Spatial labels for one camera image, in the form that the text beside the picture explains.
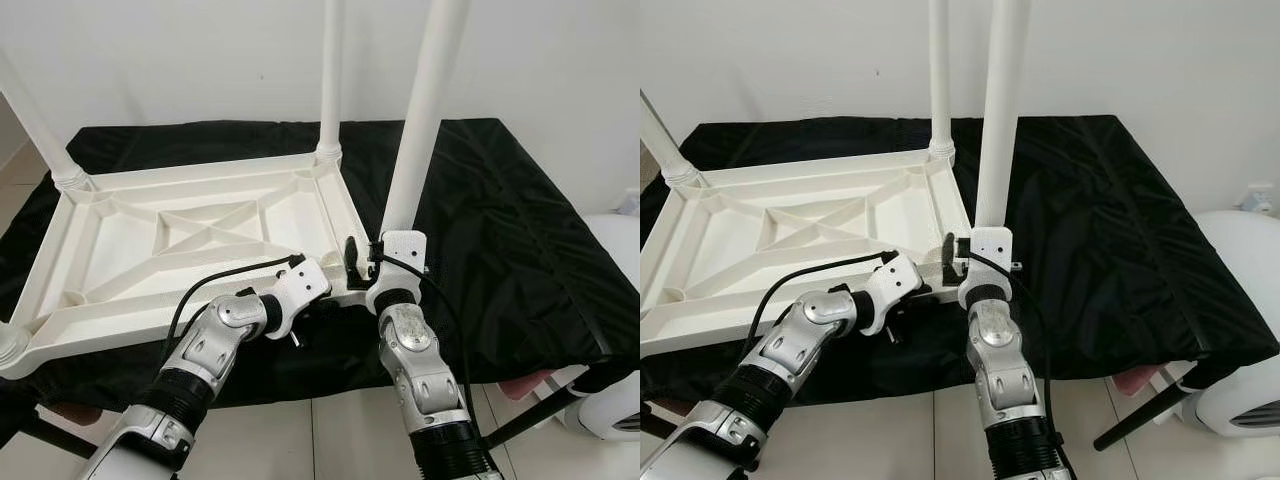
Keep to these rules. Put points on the white plastic children table top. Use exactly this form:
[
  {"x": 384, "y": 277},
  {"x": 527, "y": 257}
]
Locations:
[
  {"x": 720, "y": 240},
  {"x": 120, "y": 240}
]

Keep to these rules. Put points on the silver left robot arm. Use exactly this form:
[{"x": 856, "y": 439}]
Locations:
[
  {"x": 800, "y": 335},
  {"x": 210, "y": 340}
]

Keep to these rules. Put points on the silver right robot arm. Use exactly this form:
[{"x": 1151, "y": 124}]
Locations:
[
  {"x": 1005, "y": 370},
  {"x": 420, "y": 370}
]

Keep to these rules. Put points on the black cloth table cover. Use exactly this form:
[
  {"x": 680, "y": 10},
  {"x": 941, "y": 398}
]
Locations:
[
  {"x": 1100, "y": 230},
  {"x": 500, "y": 230}
]

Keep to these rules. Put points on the white rounded object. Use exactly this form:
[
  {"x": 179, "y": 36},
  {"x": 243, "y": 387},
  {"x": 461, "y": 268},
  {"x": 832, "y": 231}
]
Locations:
[
  {"x": 620, "y": 240},
  {"x": 1245, "y": 250}
]

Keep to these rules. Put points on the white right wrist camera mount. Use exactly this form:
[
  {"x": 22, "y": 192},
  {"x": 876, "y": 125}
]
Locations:
[
  {"x": 400, "y": 250},
  {"x": 990, "y": 247}
]

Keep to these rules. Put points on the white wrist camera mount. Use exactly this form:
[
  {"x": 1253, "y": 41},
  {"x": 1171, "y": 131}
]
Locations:
[
  {"x": 400, "y": 250},
  {"x": 895, "y": 280},
  {"x": 990, "y": 247},
  {"x": 300, "y": 285}
]

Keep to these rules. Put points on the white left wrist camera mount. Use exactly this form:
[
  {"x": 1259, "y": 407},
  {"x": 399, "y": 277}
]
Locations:
[
  {"x": 300, "y": 285},
  {"x": 895, "y": 280}
]

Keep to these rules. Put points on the white wall plug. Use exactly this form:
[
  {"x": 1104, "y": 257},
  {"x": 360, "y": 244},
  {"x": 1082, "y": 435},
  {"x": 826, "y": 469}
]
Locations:
[
  {"x": 1258, "y": 198},
  {"x": 632, "y": 202}
]

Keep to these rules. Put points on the black table frame bar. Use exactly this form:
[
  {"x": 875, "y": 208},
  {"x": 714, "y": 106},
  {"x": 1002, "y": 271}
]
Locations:
[{"x": 45, "y": 430}]

